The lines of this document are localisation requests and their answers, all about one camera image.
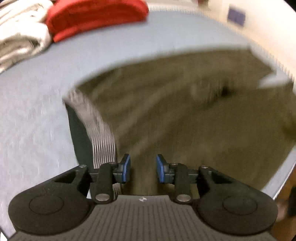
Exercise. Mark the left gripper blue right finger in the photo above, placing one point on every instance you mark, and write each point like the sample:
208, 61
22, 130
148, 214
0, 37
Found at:
178, 175

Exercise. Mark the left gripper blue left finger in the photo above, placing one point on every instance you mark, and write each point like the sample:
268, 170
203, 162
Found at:
107, 176

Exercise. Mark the dark olive corduroy pants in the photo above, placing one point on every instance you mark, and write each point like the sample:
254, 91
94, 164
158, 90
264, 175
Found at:
196, 108

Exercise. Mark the cream folded blanket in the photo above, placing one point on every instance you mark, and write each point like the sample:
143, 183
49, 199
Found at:
24, 33

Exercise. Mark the grey bed mattress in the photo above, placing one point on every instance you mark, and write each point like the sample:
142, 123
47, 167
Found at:
35, 137

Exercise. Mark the red folded blanket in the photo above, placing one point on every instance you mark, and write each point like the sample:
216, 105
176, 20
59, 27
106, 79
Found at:
68, 18

